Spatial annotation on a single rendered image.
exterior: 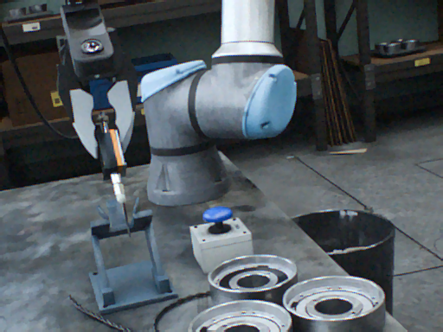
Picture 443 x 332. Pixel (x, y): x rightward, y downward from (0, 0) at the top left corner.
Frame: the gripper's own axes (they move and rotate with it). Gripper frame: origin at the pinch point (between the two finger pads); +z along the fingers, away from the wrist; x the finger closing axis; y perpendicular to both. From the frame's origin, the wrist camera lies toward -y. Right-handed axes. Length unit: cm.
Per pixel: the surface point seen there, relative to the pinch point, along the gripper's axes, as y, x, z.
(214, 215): 1.9, -12.5, 12.4
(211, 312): -18.3, -6.1, 16.0
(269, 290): -16.6, -13.4, 15.8
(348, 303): -21.1, -20.5, 17.1
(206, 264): 0.1, -10.1, 18.2
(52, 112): 331, -3, 50
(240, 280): -9.7, -11.9, 17.1
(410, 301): 123, -102, 100
